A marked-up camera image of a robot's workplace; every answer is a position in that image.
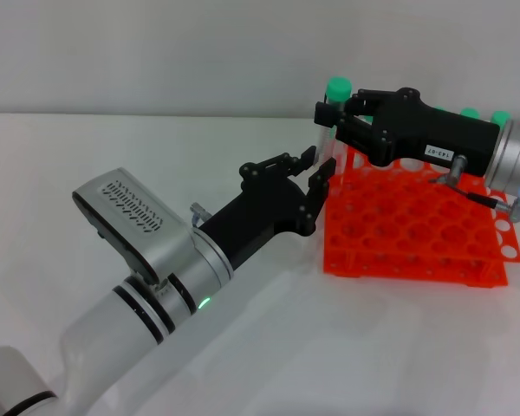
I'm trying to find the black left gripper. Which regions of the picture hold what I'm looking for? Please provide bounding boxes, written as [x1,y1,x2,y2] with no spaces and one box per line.
[198,146,338,270]

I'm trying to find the right wrist cable with connectors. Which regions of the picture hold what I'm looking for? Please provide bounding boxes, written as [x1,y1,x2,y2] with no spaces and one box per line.
[430,153,520,223]

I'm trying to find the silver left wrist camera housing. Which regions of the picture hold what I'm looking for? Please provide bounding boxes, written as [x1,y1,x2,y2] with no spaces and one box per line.
[71,166,197,283]

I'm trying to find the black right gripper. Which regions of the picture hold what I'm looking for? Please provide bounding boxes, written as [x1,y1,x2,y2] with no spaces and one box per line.
[314,88,502,179]

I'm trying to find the orange test tube rack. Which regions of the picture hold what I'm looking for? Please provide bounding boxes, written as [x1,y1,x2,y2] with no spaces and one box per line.
[322,142,520,288]

